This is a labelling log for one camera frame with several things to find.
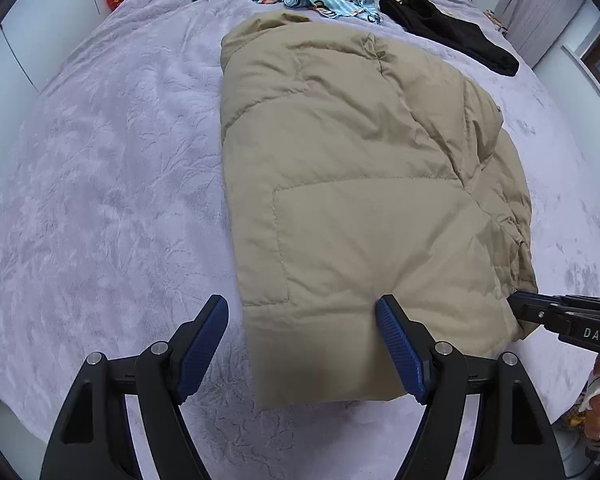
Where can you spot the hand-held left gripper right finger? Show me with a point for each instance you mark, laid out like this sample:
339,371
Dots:
400,352

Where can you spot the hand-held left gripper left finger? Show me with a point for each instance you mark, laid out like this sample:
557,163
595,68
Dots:
200,355

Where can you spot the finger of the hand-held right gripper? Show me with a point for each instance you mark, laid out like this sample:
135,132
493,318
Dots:
532,310

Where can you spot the beige puffer jacket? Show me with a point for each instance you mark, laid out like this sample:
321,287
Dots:
355,185

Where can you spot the person's right hand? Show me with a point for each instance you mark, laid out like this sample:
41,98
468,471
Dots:
597,410

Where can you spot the yellow patterned cloth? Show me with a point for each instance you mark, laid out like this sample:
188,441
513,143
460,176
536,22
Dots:
572,417

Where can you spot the purple fleece blanket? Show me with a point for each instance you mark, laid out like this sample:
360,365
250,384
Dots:
105,185

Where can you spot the black garment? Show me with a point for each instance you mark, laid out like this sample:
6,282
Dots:
455,35

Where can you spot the colourful bedside clutter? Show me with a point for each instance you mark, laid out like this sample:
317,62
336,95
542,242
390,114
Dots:
495,20

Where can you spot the grey curtain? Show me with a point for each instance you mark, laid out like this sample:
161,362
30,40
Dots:
540,10

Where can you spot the white wardrobe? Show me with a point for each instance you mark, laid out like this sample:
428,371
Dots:
10,60

